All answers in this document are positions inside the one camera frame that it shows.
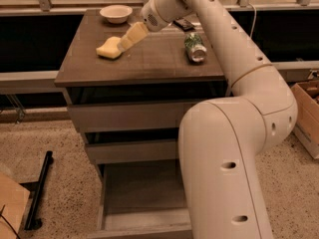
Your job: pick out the green soda can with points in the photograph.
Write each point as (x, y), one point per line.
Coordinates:
(195, 48)

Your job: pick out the cardboard box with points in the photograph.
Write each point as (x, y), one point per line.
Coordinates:
(307, 126)

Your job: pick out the grey open bottom drawer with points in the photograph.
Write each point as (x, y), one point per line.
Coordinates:
(142, 200)

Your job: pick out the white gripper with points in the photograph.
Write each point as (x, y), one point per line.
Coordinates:
(150, 17)

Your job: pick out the grey drawer cabinet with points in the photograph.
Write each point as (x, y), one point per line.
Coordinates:
(156, 70)

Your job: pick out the black metal bar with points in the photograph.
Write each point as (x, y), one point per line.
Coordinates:
(32, 222)

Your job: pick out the cardboard sheet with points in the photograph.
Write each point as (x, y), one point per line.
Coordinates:
(13, 202)

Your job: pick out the white bowl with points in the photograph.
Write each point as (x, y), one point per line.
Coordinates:
(116, 14)

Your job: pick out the grey top drawer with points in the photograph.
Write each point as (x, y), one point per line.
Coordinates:
(128, 117)

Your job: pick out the yellow sponge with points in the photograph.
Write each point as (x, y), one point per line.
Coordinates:
(110, 48)

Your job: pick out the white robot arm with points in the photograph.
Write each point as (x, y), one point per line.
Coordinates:
(218, 139)

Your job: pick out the grey middle drawer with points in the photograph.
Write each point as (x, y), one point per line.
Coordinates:
(132, 151)

